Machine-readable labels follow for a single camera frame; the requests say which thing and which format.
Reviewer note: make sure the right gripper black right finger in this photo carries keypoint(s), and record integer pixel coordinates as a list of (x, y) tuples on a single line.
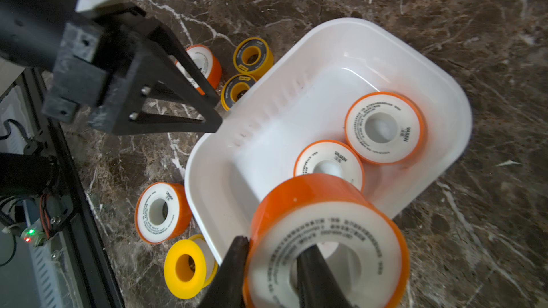
[(317, 286)]

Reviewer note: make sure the yellow black label tape roll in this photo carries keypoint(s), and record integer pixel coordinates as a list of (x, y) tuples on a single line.
[(235, 88), (253, 57)]

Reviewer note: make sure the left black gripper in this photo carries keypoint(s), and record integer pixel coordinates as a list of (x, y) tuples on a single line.
[(110, 59)]

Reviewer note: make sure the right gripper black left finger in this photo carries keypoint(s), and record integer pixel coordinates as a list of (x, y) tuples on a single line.
[(226, 290)]

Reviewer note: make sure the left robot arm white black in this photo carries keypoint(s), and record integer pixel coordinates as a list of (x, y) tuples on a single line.
[(31, 32)]

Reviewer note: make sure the orange white tape roll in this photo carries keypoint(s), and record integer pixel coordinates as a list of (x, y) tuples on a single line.
[(385, 128), (207, 63), (369, 256), (162, 213), (332, 158)]

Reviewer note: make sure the white plastic storage box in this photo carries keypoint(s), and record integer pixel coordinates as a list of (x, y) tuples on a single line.
[(305, 98)]

